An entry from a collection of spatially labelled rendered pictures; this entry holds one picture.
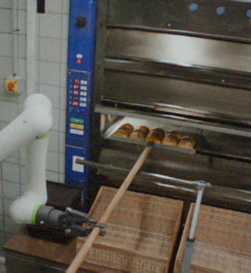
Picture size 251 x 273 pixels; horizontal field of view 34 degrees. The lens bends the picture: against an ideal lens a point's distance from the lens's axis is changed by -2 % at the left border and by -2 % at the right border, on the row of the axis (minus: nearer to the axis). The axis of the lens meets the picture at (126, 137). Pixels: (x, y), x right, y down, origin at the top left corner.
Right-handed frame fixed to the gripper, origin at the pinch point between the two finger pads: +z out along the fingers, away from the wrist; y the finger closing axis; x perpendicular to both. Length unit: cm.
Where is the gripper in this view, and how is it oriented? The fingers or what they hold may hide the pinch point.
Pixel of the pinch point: (97, 228)
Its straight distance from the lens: 177.3
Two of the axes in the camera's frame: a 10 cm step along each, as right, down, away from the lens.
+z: 9.6, 1.6, -2.2
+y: -0.7, 9.3, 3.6
